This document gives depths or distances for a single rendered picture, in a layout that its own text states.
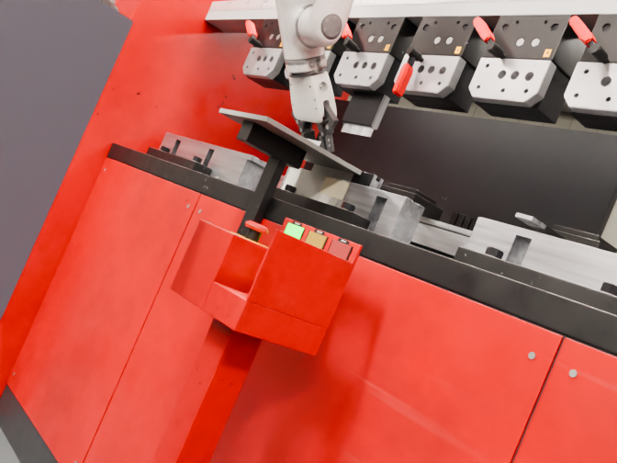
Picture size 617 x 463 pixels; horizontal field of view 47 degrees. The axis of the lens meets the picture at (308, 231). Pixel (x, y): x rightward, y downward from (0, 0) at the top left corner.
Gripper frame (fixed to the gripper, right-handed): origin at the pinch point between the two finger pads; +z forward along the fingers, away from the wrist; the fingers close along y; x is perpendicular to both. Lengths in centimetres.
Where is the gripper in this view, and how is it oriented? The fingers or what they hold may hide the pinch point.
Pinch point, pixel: (318, 142)
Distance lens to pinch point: 152.1
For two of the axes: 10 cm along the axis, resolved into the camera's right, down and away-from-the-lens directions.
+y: -5.9, -2.3, 7.8
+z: 1.5, 9.1, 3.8
